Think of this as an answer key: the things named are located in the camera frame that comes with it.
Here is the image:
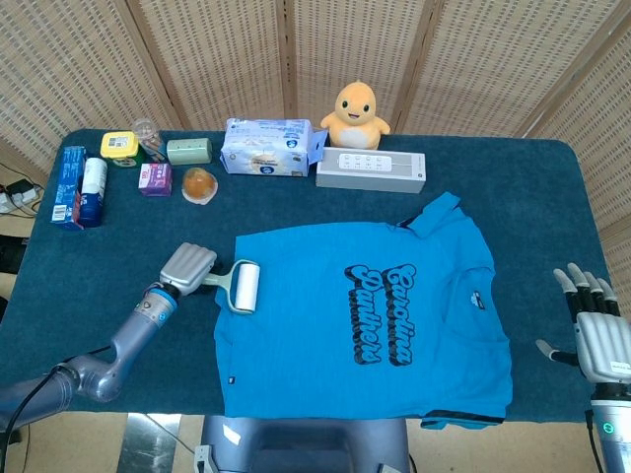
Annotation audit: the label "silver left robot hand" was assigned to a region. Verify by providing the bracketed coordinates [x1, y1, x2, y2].
[158, 241, 219, 298]

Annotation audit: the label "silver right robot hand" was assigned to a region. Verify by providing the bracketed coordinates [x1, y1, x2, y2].
[535, 262, 631, 383]

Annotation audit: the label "green handle white lint roller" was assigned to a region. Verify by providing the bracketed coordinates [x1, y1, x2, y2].
[199, 260, 261, 314]

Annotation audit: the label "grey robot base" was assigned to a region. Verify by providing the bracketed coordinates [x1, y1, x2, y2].
[194, 415, 415, 473]

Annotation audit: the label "dark blue carpeted table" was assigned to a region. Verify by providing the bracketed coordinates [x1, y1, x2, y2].
[0, 128, 615, 424]

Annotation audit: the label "orange jelly cup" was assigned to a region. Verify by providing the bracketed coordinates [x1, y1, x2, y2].
[180, 167, 219, 205]

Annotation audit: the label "small purple box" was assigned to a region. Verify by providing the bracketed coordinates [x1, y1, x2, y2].
[138, 163, 174, 198]

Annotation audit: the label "pale green plastic case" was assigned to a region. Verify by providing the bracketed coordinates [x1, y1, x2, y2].
[166, 137, 214, 167]

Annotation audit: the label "white blue bottle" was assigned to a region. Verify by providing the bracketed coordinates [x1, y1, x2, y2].
[78, 157, 108, 229]

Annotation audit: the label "clear jar with sticks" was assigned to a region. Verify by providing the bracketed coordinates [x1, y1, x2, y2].
[132, 118, 168, 164]

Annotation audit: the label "blue printed t-shirt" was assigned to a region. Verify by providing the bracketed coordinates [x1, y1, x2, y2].
[212, 191, 514, 431]

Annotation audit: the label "yellow lid green jar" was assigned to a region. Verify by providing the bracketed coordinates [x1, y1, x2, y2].
[100, 130, 144, 169]

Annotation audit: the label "blue white tissue pack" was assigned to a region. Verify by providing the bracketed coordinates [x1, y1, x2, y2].
[219, 117, 329, 177]

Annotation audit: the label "long blue carton box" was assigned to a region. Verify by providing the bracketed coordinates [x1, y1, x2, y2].
[50, 145, 89, 232]

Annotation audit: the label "shiny metal floor plate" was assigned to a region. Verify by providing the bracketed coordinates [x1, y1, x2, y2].
[116, 412, 182, 473]

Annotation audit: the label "grey power strip box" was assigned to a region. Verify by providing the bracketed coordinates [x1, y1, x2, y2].
[315, 146, 427, 195]

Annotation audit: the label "woven wooden folding screen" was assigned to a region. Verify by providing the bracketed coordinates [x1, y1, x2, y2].
[0, 0, 631, 297]

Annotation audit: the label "yellow plush toy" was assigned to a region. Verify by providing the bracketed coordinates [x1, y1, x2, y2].
[319, 81, 391, 151]

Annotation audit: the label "white power adapters with cables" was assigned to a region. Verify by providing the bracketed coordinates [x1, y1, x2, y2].
[0, 179, 44, 217]

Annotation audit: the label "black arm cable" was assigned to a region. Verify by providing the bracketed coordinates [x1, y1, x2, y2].
[0, 344, 112, 473]

